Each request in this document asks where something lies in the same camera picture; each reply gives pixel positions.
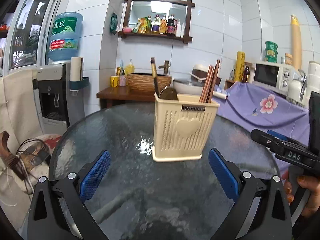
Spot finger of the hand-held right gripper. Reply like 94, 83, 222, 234
266, 129, 311, 151
250, 128, 320, 168

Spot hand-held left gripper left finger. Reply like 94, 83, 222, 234
27, 150, 111, 240

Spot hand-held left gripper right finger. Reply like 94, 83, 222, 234
208, 148, 293, 240

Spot cream perforated utensil holder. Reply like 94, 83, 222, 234
152, 92, 220, 162

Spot round metal spoon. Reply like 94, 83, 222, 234
159, 86, 178, 100

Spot black chopstick with gold band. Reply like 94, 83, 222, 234
150, 57, 161, 98

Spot person's right hand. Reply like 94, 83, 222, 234
281, 169, 320, 218

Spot white kettle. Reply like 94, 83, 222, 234
286, 69, 308, 108

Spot purple floral cloth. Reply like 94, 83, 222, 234
214, 81, 312, 157

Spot white appliance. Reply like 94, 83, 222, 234
306, 60, 320, 98

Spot white microwave oven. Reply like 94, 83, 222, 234
252, 61, 293, 96

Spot dark glass bottle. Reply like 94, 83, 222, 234
241, 65, 251, 83

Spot white lint roller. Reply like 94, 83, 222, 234
215, 89, 230, 100

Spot small wooden box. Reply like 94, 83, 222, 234
224, 78, 236, 91

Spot yellow patterned roll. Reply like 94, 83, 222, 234
236, 51, 246, 83

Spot dark wooden counter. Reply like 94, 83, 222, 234
96, 86, 158, 110

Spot tall beige roll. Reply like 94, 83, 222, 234
289, 14, 302, 71

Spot green container stack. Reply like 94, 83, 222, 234
264, 40, 279, 63

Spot dark wooden piece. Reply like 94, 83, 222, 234
0, 131, 27, 181

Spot white and black water dispenser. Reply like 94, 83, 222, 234
32, 62, 72, 131

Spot teal cup holder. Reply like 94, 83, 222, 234
68, 77, 90, 92

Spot grey pot with lid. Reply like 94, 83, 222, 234
173, 78, 208, 95

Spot white and brown rice cooker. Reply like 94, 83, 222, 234
188, 64, 222, 86

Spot brown woven basin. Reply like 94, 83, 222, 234
127, 72, 173, 93

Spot beige cloth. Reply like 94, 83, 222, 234
0, 69, 52, 230

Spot white paper cup tube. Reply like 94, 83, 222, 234
69, 56, 85, 83

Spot yellow soap dispenser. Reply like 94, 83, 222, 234
124, 59, 135, 76

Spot bamboo faucet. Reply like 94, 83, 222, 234
158, 60, 171, 75

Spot blue water bottle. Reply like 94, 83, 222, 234
47, 11, 84, 64

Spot dark soy sauce bottle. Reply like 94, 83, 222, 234
166, 14, 177, 36

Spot green hanging packet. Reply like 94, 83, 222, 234
110, 12, 118, 35

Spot yellow green packets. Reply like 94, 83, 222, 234
132, 16, 152, 34

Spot orange sauce bottle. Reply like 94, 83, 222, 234
159, 15, 168, 34

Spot window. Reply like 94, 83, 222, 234
7, 0, 63, 71

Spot wooden framed mirror shelf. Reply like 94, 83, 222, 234
117, 0, 196, 45

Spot tangled cables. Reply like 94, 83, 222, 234
6, 139, 50, 195

